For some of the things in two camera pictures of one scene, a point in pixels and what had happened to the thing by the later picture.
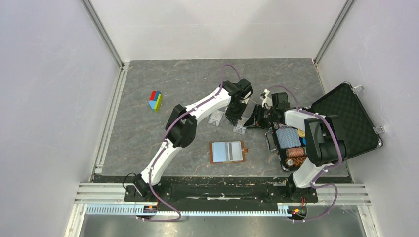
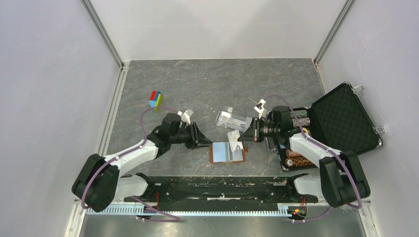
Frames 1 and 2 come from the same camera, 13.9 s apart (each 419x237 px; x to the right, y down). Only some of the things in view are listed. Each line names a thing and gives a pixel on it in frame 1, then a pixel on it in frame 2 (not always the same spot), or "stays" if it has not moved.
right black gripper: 256,119 -> 253,133
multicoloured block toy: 155,100 stays
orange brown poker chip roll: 297,151 stays
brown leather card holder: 227,152 stays
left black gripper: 234,118 -> 196,135
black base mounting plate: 223,190 stays
